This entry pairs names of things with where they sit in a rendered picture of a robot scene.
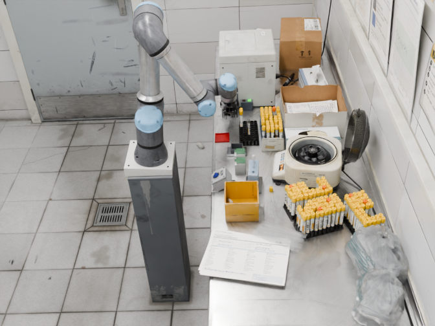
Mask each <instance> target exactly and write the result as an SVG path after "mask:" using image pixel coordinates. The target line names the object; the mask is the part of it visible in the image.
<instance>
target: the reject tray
mask: <svg viewBox="0 0 435 326"><path fill-rule="evenodd" d="M219 142H229V133H215V143H219Z"/></svg>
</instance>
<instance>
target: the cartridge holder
mask: <svg viewBox="0 0 435 326"><path fill-rule="evenodd" d="M236 148H245V156H247V147H243V143H239V144H231V146H230V147H227V156H234V150H236Z"/></svg>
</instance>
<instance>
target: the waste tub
mask: <svg viewBox="0 0 435 326"><path fill-rule="evenodd" d="M227 199H231V200H232V201H233V203H228V202H227ZM259 203H260V202H259V189H258V181H257V180H256V181H226V182H225V192H224V205H225V222H226V223H234V222H259Z"/></svg>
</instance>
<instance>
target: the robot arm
mask: <svg viewBox="0 0 435 326"><path fill-rule="evenodd" d="M163 19H164V14H163V11H162V8H161V7H160V6H159V5H158V4H157V3H154V2H151V1H145V2H143V3H141V4H139V5H138V6H137V7H136V9H135V11H134V18H133V26H132V28H133V34H134V36H135V39H136V40H137V41H138V42H139V69H140V91H139V92H138V93H137V112H136V114H135V126H136V135H137V145H136V148H135V151H134V159H135V162H136V163H137V164H138V165H140V166H144V167H147V168H153V167H157V166H160V165H162V164H164V163H165V162H166V161H167V160H168V150H167V148H166V146H165V144H164V137H163V116H164V95H163V92H162V91H161V90H160V64H161V65H162V66H163V67H164V69H165V70H166V71H167V72H168V74H169V75H170V76H171V77H172V78H173V79H174V80H175V81H176V82H177V84H178V85H179V86H180V87H181V89H182V90H183V91H184V92H185V93H186V94H187V95H188V96H189V97H190V99H191V100H192V101H193V102H194V103H195V104H196V105H197V109H198V111H199V114H200V115H201V116H204V117H210V116H212V115H213V114H214V113H215V112H216V99H215V96H221V101H220V108H222V118H223V113H224V116H225V118H226V119H227V115H228V116H231V117H233V119H234V117H235V115H236V116H237V108H238V107H239V101H238V99H237V94H238V92H237V81H236V77H235V76H234V75H233V74H231V73H224V74H222V75H221V76H220V78H216V79H210V80H198V79H197V77H196V76H195V75H194V74H193V72H192V71H191V70H190V69H189V68H188V67H187V65H186V64H185V63H184V61H183V60H182V59H181V58H180V57H179V56H178V55H177V53H176V52H175V51H174V49H173V48H171V46H170V41H169V39H168V38H167V37H166V36H165V34H164V31H163Z"/></svg>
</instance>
